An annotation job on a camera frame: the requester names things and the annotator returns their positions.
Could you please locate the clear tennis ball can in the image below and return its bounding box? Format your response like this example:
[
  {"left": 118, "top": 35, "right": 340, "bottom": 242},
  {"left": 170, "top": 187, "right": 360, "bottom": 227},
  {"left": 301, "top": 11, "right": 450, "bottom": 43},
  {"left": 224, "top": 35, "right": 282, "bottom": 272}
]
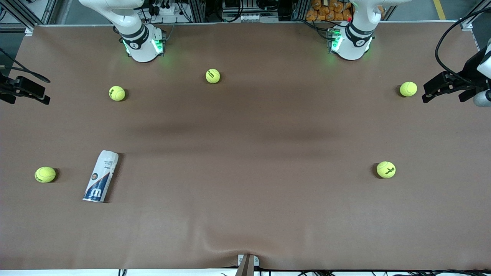
[{"left": 82, "top": 150, "right": 119, "bottom": 203}]

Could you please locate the orange objects pile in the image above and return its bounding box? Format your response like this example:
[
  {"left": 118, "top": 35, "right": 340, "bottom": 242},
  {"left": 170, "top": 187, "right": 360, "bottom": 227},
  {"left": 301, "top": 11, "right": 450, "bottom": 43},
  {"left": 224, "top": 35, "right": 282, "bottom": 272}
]
[{"left": 306, "top": 0, "right": 353, "bottom": 22}]

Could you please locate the white power strip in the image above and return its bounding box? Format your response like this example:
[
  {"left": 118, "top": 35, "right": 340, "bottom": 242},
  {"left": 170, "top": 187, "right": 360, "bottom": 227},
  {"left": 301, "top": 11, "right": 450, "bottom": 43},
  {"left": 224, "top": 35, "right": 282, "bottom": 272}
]
[{"left": 148, "top": 0, "right": 185, "bottom": 16}]

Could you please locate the white terminal block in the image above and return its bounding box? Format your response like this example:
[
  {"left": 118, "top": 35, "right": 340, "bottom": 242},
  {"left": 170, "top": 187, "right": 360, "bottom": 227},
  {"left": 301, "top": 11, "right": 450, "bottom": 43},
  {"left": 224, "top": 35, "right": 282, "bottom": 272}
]
[{"left": 222, "top": 12, "right": 279, "bottom": 23}]

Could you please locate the brown table mat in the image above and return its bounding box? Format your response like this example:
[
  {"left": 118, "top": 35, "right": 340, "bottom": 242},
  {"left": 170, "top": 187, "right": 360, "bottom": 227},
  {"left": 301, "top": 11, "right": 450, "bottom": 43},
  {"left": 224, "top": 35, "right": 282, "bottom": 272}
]
[{"left": 0, "top": 21, "right": 491, "bottom": 271}]

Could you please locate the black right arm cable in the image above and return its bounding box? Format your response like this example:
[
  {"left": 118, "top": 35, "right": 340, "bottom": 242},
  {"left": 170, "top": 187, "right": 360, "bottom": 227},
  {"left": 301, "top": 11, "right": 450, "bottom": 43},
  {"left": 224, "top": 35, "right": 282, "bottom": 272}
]
[{"left": 0, "top": 47, "right": 51, "bottom": 84}]

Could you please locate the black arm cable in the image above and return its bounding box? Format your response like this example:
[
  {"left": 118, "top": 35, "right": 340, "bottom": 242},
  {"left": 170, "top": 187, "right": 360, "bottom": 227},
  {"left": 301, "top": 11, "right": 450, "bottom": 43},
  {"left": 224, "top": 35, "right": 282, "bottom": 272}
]
[
  {"left": 435, "top": 7, "right": 491, "bottom": 85},
  {"left": 0, "top": 47, "right": 51, "bottom": 84}
]

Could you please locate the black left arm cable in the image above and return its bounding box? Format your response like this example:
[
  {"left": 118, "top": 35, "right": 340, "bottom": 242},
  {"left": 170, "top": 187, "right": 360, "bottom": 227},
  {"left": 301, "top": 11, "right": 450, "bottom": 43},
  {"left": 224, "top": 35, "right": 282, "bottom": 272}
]
[{"left": 435, "top": 7, "right": 491, "bottom": 85}]

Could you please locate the aluminium frame post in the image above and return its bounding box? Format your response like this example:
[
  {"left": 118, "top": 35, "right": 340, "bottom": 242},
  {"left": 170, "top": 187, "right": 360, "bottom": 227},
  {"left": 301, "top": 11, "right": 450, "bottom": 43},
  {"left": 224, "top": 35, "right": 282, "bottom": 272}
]
[
  {"left": 460, "top": 0, "right": 491, "bottom": 31},
  {"left": 0, "top": 0, "right": 58, "bottom": 37}
]

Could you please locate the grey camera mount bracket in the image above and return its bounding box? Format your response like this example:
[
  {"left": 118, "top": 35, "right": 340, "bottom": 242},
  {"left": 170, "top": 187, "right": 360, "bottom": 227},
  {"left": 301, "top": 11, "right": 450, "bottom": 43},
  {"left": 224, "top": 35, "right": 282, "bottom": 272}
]
[{"left": 235, "top": 254, "right": 260, "bottom": 276}]

